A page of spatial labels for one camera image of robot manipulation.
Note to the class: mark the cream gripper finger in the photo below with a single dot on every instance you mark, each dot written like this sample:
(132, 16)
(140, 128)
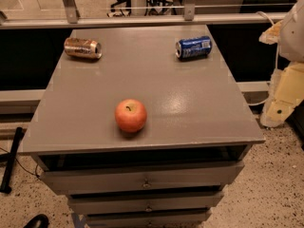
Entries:
(271, 35)
(286, 92)

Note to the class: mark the blue pepsi can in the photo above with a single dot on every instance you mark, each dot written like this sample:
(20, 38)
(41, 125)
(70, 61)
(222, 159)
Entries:
(193, 47)

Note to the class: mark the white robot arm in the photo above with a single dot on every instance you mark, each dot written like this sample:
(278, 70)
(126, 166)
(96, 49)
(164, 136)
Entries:
(290, 44)

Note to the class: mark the gold soda can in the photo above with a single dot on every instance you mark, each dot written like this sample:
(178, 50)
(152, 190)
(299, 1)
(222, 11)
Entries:
(82, 48)

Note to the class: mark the grey drawer cabinet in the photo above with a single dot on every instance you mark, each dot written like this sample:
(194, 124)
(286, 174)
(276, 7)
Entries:
(140, 138)

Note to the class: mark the red apple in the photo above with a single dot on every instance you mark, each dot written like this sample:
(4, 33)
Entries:
(130, 115)

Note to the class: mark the bottom grey drawer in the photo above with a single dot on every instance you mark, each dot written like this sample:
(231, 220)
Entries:
(148, 220)

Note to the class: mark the grey drawer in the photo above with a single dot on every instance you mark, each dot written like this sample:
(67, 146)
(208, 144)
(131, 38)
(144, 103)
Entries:
(146, 203)
(148, 220)
(142, 178)

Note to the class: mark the grey metal railing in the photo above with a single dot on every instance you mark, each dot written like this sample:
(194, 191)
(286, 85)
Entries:
(84, 14)

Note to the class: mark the middle grey drawer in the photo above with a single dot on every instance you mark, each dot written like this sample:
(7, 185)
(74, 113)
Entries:
(146, 203)

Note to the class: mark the top grey drawer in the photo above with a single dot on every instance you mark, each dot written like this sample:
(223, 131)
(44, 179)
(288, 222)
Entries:
(142, 178)

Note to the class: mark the black shoe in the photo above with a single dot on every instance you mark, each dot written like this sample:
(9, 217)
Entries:
(39, 221)

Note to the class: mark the black stand leg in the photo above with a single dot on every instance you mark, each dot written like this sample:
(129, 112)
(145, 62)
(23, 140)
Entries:
(8, 159)

